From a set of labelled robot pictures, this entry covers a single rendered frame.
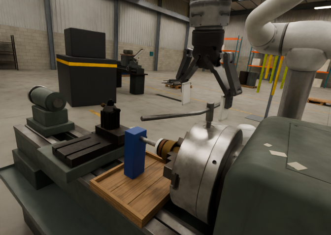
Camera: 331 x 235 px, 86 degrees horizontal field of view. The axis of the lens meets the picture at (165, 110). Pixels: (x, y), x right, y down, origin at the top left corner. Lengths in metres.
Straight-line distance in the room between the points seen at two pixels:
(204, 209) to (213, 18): 0.46
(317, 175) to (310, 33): 0.58
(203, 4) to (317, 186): 0.38
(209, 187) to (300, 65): 0.62
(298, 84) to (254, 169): 0.63
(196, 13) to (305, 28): 0.54
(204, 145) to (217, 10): 0.33
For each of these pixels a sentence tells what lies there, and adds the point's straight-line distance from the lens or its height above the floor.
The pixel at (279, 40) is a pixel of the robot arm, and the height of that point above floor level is 1.53.
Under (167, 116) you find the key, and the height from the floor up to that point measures 1.30.
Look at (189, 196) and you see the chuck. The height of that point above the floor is 1.07.
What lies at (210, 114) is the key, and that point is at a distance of 0.54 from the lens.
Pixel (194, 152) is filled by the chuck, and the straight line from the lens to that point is 0.52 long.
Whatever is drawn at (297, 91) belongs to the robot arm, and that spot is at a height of 1.34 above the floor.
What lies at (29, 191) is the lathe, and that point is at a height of 0.54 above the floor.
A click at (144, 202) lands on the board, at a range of 0.78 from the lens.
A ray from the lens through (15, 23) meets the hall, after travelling 14.44.
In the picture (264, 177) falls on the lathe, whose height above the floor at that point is 1.24.
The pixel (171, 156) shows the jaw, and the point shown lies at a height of 1.10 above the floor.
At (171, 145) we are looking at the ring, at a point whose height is 1.12.
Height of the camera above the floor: 1.43
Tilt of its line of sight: 17 degrees down
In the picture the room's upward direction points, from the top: 5 degrees clockwise
